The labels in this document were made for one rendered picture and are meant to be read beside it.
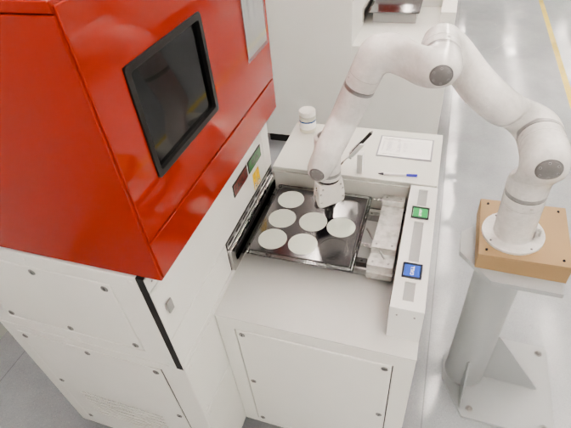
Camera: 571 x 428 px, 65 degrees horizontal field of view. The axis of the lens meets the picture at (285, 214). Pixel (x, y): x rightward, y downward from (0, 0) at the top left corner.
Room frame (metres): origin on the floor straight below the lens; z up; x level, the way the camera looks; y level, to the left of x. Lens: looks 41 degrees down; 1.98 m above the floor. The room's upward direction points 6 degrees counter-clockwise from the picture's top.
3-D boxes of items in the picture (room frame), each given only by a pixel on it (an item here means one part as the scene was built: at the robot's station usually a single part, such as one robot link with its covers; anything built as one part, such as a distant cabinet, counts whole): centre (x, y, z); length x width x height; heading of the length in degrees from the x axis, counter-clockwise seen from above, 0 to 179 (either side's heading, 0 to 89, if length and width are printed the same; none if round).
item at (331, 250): (1.16, -0.09, 0.90); 0.34 x 0.34 x 0.01; 68
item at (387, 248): (1.00, -0.31, 0.89); 0.08 x 0.03 x 0.03; 68
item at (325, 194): (1.18, -0.15, 1.03); 0.10 x 0.07 x 0.11; 110
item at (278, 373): (1.19, -0.21, 0.41); 0.97 x 0.64 x 0.82; 158
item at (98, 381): (1.19, 0.51, 0.41); 0.82 x 0.71 x 0.82; 158
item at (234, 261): (1.22, 0.11, 0.89); 0.44 x 0.02 x 0.10; 158
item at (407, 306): (0.96, -0.40, 0.89); 0.55 x 0.09 x 0.14; 158
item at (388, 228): (1.08, -0.34, 0.87); 0.36 x 0.08 x 0.03; 158
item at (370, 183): (1.48, -0.32, 0.89); 0.62 x 0.35 x 0.14; 68
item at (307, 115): (1.68, -0.14, 1.01); 0.07 x 0.07 x 0.10
